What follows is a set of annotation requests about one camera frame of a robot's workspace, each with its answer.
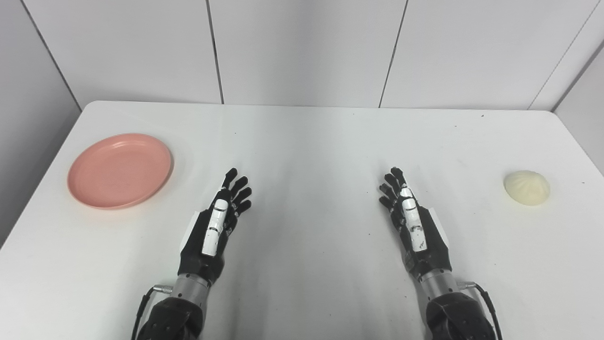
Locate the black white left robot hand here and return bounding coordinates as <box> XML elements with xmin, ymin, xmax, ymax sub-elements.
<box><xmin>178</xmin><ymin>168</ymin><xmax>253</xmax><ymax>284</ymax></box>

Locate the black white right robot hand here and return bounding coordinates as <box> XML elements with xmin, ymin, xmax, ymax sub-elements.
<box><xmin>377</xmin><ymin>167</ymin><xmax>453</xmax><ymax>280</ymax></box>

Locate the pink round plate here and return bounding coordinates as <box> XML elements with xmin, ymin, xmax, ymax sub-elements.
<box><xmin>67</xmin><ymin>133</ymin><xmax>174</xmax><ymax>210</ymax></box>

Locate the cream steamed bun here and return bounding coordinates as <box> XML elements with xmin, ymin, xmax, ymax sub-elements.
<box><xmin>503</xmin><ymin>170</ymin><xmax>551</xmax><ymax>206</ymax></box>

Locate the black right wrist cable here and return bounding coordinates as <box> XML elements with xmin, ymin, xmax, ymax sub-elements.
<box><xmin>457</xmin><ymin>281</ymin><xmax>503</xmax><ymax>340</ymax></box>

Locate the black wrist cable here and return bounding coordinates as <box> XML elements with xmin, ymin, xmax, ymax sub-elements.
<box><xmin>132</xmin><ymin>284</ymin><xmax>173</xmax><ymax>340</ymax></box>
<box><xmin>457</xmin><ymin>281</ymin><xmax>503</xmax><ymax>340</ymax></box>

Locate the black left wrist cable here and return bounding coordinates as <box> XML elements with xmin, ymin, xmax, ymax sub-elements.
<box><xmin>132</xmin><ymin>284</ymin><xmax>173</xmax><ymax>340</ymax></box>

